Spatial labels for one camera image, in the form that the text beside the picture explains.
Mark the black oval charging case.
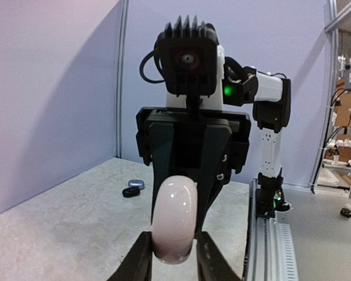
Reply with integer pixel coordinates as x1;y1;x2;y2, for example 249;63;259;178
122;187;141;198

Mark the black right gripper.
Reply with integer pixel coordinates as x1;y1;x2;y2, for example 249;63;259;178
136;107;251;233

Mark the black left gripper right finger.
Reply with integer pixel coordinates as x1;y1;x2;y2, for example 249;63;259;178
197;231;241;281

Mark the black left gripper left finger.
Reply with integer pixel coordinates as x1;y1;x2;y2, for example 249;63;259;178
107;231;153;281

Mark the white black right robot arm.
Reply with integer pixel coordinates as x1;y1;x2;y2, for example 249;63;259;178
136;54;291;231

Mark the aluminium corner frame post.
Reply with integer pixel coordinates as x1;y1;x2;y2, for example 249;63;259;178
309;0;340;188

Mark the aluminium front rail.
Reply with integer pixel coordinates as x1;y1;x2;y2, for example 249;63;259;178
243;179;299;281

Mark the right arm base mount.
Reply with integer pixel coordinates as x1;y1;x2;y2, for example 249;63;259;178
255;170;291;218

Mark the aluminium left frame post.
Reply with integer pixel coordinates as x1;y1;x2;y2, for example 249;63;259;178
115;0;130;158

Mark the background white robot equipment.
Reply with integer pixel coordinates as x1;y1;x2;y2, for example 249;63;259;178
320;52;351;217

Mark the lavender oval charging case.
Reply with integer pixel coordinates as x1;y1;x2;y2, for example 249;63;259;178
128;179;145;190

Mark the round white pink case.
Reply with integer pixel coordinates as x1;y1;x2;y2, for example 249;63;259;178
152;176;198;265

